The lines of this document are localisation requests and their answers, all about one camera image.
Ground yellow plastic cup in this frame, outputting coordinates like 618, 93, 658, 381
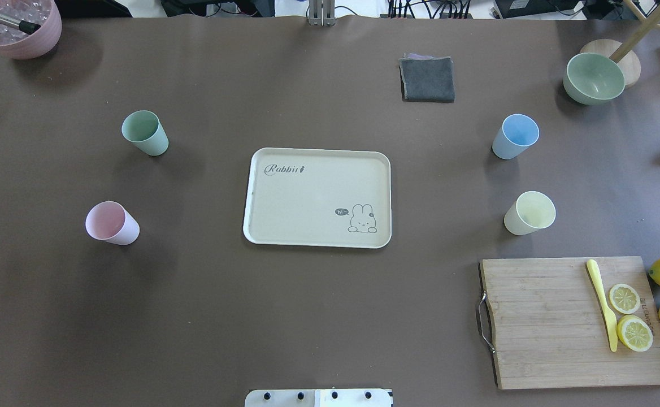
503, 191, 557, 235

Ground pink plastic cup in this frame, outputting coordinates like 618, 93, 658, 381
85, 201, 141, 245

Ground cream rabbit tray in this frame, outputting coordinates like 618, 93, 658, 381
243, 148, 392, 248

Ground grey folded cloth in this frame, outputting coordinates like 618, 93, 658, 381
399, 53, 455, 103

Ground blue plastic cup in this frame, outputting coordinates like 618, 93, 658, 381
491, 114, 540, 159

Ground green plastic cup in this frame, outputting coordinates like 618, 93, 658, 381
121, 110, 169, 155

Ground wooden cutting board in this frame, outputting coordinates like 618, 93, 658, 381
480, 257, 660, 391

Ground green bowl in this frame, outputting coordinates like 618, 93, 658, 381
563, 53, 626, 105

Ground yellow plastic knife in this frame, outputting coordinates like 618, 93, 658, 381
586, 258, 619, 352

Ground lemon slice upper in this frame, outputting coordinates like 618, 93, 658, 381
608, 283, 641, 315

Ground lemon slice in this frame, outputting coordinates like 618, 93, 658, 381
608, 283, 641, 315
616, 315, 653, 352

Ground wooden cup stand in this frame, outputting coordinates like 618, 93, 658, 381
580, 1, 660, 88

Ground lemon slice lower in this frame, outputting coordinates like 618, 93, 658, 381
616, 315, 653, 352

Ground pink bowl with ice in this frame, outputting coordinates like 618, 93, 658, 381
0, 1, 62, 59

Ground metal tongs in bowl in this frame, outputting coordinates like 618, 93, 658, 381
0, 13, 41, 34

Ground aluminium frame post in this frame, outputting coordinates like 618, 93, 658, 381
307, 0, 336, 27

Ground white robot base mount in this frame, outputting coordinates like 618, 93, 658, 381
244, 387, 394, 406

